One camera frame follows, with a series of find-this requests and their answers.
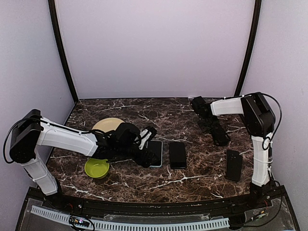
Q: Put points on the green bowl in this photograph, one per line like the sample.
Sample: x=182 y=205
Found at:
x=96 y=168

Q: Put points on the left black frame post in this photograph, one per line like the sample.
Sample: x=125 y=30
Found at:
x=61 y=51

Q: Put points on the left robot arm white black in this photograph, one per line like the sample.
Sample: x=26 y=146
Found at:
x=33 y=130

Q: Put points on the white cable duct strip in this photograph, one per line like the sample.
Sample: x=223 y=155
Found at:
x=92 y=224

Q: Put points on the black frame post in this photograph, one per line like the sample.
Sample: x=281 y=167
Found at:
x=249 y=48
x=61 y=51

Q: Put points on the black front rail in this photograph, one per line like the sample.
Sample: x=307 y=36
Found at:
x=96 y=208

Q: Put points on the black phone case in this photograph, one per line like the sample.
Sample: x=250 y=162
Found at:
x=220 y=137
x=178 y=155

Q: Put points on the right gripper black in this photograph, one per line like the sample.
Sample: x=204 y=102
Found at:
x=207 y=129

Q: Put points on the light blue phone case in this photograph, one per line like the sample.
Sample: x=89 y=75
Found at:
x=158 y=154

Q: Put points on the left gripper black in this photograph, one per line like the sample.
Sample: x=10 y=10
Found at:
x=140 y=160

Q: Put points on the beige round plate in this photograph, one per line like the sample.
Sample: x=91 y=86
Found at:
x=108 y=124

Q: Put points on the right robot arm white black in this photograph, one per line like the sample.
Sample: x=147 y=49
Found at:
x=259 y=120

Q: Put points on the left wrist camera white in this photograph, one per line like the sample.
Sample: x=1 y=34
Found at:
x=144 y=136

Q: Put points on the right black frame post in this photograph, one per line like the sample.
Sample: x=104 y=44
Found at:
x=249 y=48

